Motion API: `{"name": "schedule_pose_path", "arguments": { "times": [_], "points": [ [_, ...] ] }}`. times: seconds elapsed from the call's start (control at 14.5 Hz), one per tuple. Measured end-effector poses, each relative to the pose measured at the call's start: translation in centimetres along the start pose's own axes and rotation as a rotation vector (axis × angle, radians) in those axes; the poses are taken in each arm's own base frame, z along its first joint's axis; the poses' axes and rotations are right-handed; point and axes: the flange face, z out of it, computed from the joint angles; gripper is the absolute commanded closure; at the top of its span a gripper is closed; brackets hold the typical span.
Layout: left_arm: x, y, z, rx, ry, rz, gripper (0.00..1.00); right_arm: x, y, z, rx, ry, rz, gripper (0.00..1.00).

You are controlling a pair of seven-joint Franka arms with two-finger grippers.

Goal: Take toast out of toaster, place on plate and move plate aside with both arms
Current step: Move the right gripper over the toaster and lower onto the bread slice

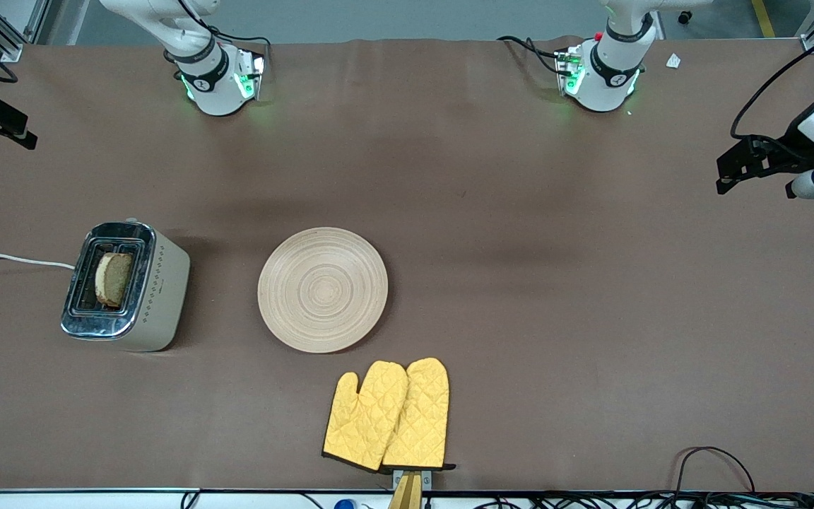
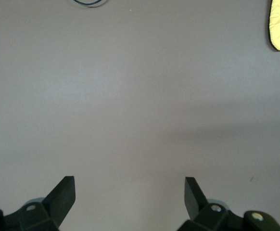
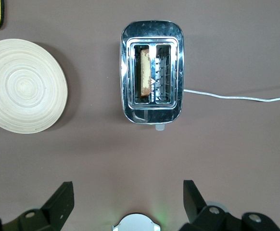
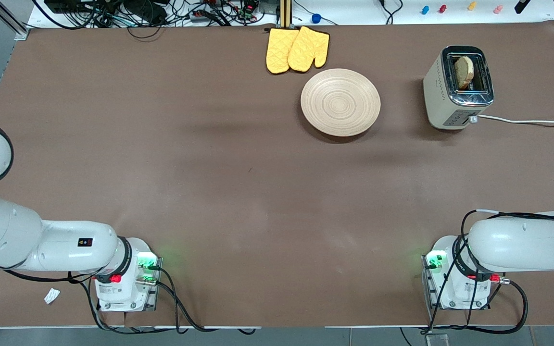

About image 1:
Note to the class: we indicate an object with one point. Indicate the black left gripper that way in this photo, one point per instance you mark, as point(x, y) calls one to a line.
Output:
point(786, 154)

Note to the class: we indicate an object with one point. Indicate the brown bread toast slice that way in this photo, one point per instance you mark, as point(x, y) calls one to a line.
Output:
point(114, 279)

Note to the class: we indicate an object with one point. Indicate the round wooden plate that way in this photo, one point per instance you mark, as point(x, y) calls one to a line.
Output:
point(322, 290)

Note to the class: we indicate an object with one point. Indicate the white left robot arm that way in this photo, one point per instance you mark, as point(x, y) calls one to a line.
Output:
point(612, 67)

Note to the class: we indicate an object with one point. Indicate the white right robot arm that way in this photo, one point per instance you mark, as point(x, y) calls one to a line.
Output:
point(213, 85)

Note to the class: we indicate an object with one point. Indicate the small white paper scrap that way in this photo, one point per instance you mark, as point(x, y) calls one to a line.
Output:
point(673, 61)

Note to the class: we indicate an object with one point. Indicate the black caster wheel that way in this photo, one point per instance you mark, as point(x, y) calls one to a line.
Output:
point(685, 16)

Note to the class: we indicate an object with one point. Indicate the chrome and beige toaster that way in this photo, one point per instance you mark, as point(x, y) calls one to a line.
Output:
point(160, 297)

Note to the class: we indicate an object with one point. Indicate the brown table cover sheet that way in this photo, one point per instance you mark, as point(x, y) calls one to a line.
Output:
point(555, 297)

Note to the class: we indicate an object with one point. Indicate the yellow quilted oven mitt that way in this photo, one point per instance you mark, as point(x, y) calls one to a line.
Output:
point(364, 420)
point(421, 417)

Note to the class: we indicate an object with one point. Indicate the wooden stick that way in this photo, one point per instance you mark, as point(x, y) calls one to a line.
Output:
point(405, 495)

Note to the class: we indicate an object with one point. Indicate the blue round cap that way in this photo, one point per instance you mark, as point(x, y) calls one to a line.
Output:
point(345, 505)

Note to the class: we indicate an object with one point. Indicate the small metal bracket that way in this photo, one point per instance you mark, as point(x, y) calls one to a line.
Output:
point(427, 479)

